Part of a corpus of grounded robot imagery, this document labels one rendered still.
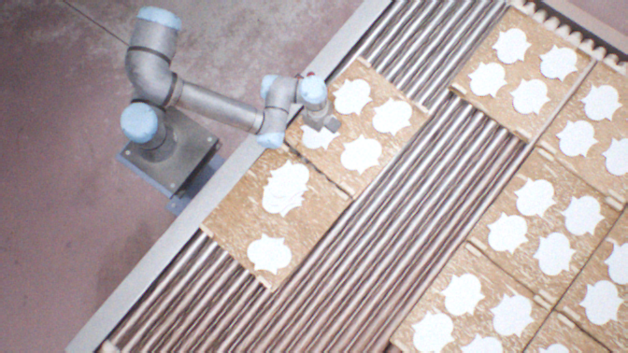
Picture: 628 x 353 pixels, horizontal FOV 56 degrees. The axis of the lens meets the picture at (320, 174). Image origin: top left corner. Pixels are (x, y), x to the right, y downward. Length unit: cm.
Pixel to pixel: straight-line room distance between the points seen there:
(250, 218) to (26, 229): 163
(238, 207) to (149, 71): 67
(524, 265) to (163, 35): 133
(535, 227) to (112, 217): 208
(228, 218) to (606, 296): 127
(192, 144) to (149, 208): 106
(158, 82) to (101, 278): 175
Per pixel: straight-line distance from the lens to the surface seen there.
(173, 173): 213
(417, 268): 202
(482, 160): 213
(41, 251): 334
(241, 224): 205
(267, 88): 175
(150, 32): 162
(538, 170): 215
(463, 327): 201
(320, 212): 202
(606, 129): 227
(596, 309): 212
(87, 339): 219
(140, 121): 197
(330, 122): 192
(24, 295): 335
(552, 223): 212
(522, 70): 226
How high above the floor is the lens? 292
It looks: 75 degrees down
